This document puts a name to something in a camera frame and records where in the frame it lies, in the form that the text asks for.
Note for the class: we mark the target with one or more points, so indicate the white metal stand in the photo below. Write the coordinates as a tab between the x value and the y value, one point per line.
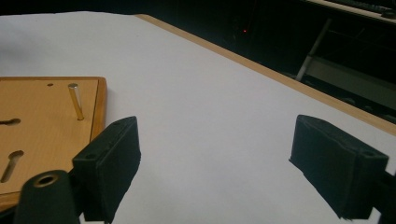
313	49

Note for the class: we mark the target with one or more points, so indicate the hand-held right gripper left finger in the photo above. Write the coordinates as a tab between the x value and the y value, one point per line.
107	168

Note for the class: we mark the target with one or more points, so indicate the orange framed tray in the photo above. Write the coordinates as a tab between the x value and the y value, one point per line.
46	133

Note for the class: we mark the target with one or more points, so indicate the light desk with keyboard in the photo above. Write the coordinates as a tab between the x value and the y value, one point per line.
358	8

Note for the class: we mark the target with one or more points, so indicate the brass metal peg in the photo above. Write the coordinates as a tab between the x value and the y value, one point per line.
75	99

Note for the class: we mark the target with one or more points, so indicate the wooden table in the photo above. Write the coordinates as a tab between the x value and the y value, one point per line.
342	105

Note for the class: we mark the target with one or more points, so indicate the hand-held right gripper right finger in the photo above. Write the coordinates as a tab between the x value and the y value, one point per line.
336	168

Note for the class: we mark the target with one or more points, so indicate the white paper sheet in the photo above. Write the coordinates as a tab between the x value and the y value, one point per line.
202	109

